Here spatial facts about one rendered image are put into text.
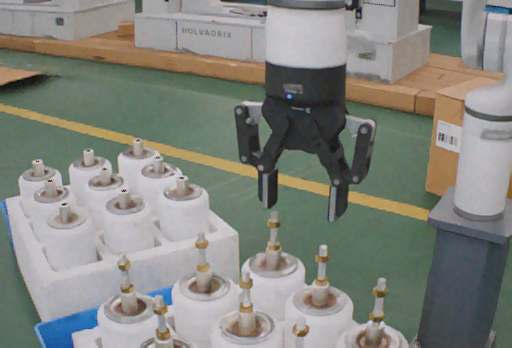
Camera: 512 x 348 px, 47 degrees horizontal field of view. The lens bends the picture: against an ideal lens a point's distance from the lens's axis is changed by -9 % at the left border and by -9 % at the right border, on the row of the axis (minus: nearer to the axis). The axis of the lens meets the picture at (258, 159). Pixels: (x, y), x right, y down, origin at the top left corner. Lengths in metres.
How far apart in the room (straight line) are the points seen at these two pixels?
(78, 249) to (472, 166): 0.68
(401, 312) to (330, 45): 0.85
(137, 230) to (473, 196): 0.59
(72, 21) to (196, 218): 2.71
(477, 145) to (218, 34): 2.19
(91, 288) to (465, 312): 0.66
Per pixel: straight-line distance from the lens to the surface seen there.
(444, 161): 1.80
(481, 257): 1.04
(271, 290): 0.93
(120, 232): 1.14
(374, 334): 0.79
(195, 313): 0.89
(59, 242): 1.11
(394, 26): 2.67
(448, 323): 1.12
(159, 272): 1.16
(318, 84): 0.55
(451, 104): 1.74
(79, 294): 1.13
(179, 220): 1.18
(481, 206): 1.02
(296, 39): 0.54
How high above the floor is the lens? 0.75
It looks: 22 degrees down
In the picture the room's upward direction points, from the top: straight up
